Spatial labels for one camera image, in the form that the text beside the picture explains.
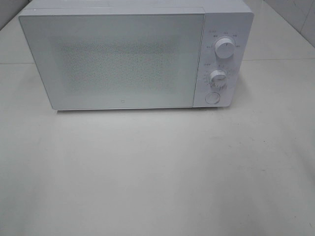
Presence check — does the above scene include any white timer knob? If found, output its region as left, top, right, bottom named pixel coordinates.
left=209, top=70, right=227, bottom=89

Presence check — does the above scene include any round white door button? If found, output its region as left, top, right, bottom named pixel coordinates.
left=205, top=92, right=220, bottom=104

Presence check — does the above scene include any white microwave oven body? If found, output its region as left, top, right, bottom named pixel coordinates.
left=19, top=0, right=254, bottom=108

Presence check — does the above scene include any white microwave door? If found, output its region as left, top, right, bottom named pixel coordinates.
left=19, top=13, right=204, bottom=110

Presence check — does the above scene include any upper white power knob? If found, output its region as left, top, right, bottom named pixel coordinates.
left=214, top=36, right=235, bottom=59

